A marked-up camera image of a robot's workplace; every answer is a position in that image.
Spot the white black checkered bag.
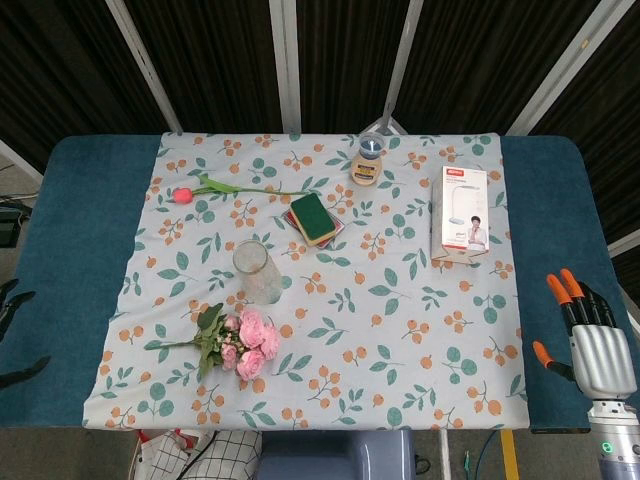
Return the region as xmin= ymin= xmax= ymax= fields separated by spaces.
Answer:
xmin=179 ymin=429 xmax=264 ymax=480

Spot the teal table cover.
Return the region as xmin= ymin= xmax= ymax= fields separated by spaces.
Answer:
xmin=0 ymin=133 xmax=640 ymax=435

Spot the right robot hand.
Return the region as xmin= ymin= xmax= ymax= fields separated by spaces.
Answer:
xmin=532 ymin=268 xmax=632 ymax=402

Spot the red flat tray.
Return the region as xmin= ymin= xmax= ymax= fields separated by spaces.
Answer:
xmin=280 ymin=208 xmax=346 ymax=250

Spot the floral printed tablecloth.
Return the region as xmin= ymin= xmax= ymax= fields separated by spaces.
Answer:
xmin=81 ymin=130 xmax=531 ymax=432

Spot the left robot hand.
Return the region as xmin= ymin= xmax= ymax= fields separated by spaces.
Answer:
xmin=0 ymin=279 xmax=52 ymax=390

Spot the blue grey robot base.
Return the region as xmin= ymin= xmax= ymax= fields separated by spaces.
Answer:
xmin=257 ymin=432 xmax=416 ymax=480

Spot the green floor cable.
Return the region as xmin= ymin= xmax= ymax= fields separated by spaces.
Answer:
xmin=463 ymin=429 xmax=502 ymax=480

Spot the white desk lamp box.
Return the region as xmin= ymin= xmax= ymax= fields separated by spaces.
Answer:
xmin=430 ymin=164 xmax=491 ymax=265

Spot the beige sauce squeeze bottle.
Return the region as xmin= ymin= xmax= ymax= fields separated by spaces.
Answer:
xmin=349 ymin=132 xmax=386 ymax=190

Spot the green and yellow sponge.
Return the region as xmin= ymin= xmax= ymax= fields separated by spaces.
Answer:
xmin=289 ymin=193 xmax=337 ymax=248

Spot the pink artificial tulip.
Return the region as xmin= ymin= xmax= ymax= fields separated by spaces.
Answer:
xmin=166 ymin=173 xmax=310 ymax=205

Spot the textured clear glass vase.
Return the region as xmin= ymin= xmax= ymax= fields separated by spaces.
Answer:
xmin=231 ymin=239 xmax=284 ymax=306

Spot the white metal frame post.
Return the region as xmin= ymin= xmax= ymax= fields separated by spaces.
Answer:
xmin=104 ymin=0 xmax=182 ymax=134
xmin=367 ymin=0 xmax=426 ymax=135
xmin=268 ymin=0 xmax=304 ymax=134
xmin=504 ymin=0 xmax=617 ymax=136

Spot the pink rose bouquet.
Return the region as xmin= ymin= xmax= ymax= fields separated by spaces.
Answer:
xmin=143 ymin=302 xmax=282 ymax=384

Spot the red and white bag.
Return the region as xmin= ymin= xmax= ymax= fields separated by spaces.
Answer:
xmin=132 ymin=428 xmax=216 ymax=480

